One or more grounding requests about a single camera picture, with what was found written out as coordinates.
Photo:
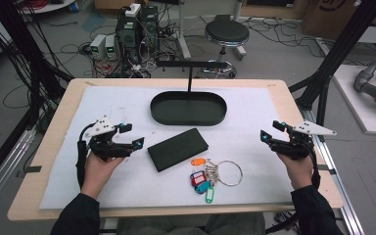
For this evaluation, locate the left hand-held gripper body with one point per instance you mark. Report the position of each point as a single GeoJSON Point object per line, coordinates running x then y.
{"type": "Point", "coordinates": [106, 147]}

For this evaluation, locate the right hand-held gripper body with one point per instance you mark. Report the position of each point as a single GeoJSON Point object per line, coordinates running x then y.
{"type": "Point", "coordinates": [295, 143]}

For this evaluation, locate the person's right hand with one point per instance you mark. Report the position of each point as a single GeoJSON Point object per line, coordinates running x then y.
{"type": "Point", "coordinates": [297, 169]}

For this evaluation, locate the person's left hand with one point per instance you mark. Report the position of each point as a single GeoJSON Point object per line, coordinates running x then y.
{"type": "Point", "coordinates": [99, 173]}

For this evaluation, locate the black rectangular wallet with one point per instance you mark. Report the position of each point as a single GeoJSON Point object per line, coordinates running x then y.
{"type": "Point", "coordinates": [178, 149]}

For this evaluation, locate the white table mat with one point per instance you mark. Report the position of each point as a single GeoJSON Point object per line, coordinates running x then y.
{"type": "Point", "coordinates": [163, 192]}

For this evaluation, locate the black oval tray key stand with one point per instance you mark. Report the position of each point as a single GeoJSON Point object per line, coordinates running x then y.
{"type": "Point", "coordinates": [188, 109]}

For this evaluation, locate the wooden table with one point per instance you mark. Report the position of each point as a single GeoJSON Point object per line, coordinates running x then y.
{"type": "Point", "coordinates": [45, 153]}

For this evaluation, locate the white floor board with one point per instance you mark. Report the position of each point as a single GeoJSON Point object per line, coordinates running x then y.
{"type": "Point", "coordinates": [365, 120]}

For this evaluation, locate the grey bench power supply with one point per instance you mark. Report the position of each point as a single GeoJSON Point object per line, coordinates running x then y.
{"type": "Point", "coordinates": [111, 47]}
{"type": "Point", "coordinates": [97, 45]}

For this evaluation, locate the black computer tower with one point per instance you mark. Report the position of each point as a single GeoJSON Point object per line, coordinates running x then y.
{"type": "Point", "coordinates": [149, 23]}
{"type": "Point", "coordinates": [127, 36]}

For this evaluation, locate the black round stool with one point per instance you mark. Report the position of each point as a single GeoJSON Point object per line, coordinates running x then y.
{"type": "Point", "coordinates": [226, 32]}

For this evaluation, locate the white metal table leg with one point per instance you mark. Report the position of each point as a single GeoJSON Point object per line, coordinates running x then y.
{"type": "Point", "coordinates": [183, 32]}

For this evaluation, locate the white power adapter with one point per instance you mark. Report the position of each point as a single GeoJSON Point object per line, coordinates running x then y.
{"type": "Point", "coordinates": [133, 9]}

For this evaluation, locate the brown cardboard box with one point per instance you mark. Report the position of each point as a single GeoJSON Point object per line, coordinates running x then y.
{"type": "Point", "coordinates": [329, 18]}

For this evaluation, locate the aluminium rail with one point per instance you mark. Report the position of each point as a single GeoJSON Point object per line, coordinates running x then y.
{"type": "Point", "coordinates": [3, 166]}
{"type": "Point", "coordinates": [336, 182]}

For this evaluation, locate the black metal frame post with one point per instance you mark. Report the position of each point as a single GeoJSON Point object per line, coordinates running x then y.
{"type": "Point", "coordinates": [342, 45]}

